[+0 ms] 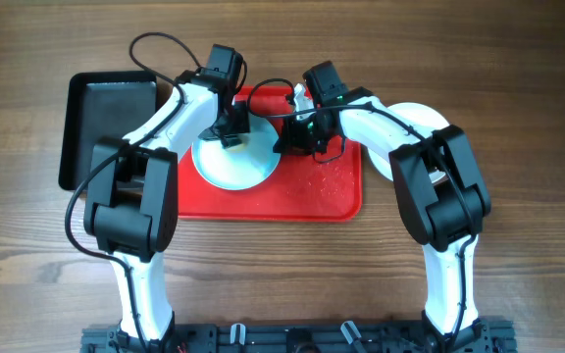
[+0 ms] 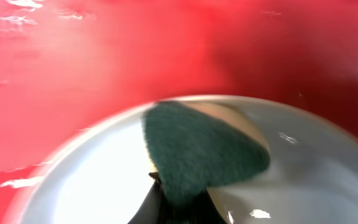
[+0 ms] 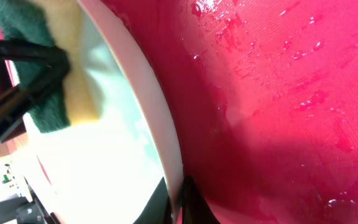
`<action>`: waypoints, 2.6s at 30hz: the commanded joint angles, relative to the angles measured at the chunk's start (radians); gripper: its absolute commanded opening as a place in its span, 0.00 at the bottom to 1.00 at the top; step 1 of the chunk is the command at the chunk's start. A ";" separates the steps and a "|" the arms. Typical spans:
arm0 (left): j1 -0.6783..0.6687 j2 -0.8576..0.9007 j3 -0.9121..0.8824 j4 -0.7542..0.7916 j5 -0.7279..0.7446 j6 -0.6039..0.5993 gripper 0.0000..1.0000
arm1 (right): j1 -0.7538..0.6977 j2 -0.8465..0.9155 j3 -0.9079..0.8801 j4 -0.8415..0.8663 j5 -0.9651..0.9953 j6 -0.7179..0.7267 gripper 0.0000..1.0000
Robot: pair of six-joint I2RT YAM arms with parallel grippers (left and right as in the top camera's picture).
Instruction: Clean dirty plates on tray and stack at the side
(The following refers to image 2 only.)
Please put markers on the red plastic tray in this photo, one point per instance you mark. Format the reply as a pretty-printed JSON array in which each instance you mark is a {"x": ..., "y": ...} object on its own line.
[{"x": 65, "y": 65}]

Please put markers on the light blue plate top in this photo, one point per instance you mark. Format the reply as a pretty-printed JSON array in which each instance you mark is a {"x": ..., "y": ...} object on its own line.
[{"x": 102, "y": 176}]

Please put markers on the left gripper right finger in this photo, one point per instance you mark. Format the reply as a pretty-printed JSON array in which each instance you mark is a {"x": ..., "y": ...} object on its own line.
[{"x": 199, "y": 208}]

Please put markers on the yellow green sponge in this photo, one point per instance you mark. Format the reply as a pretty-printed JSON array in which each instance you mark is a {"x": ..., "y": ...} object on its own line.
[{"x": 195, "y": 146}]

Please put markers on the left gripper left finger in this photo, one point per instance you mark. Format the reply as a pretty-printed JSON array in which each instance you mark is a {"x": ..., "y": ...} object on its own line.
[{"x": 153, "y": 208}]

